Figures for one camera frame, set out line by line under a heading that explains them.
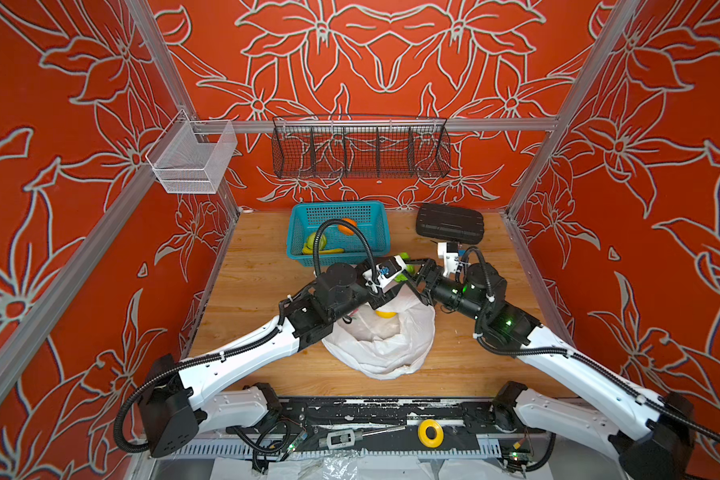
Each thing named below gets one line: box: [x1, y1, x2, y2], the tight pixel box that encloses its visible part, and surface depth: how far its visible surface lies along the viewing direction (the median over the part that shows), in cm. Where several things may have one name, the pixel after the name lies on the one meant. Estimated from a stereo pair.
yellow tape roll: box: [418, 419, 445, 448], surface depth 71 cm
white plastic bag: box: [321, 284, 436, 381], surface depth 81 cm
